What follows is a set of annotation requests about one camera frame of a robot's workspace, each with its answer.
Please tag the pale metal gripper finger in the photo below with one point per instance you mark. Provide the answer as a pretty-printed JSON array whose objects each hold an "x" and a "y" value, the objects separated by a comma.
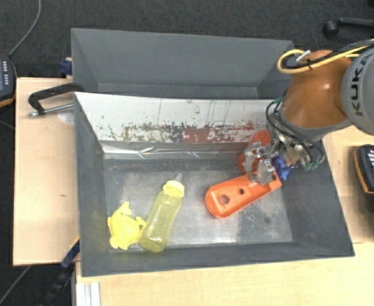
[
  {"x": 265, "y": 171},
  {"x": 250, "y": 156}
]

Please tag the small blue plastic toy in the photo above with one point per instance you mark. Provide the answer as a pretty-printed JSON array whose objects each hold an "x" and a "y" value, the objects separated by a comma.
[{"x": 282, "y": 168}]

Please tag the orange flat plastic scoop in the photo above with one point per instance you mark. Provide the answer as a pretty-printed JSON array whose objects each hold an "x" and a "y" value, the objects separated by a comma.
[{"x": 231, "y": 199}]

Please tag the yellow clear baby bottle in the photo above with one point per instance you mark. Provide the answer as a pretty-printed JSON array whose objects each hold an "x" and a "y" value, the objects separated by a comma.
[{"x": 161, "y": 215}]

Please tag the grey metal bin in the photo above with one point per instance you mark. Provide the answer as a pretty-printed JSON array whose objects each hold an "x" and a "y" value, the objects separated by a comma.
[{"x": 187, "y": 65}]

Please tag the yellow toy animal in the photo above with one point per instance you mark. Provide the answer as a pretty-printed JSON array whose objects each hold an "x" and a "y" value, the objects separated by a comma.
[{"x": 124, "y": 228}]

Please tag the pale wood board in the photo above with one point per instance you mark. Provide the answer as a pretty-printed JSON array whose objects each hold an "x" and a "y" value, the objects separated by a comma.
[{"x": 45, "y": 177}]

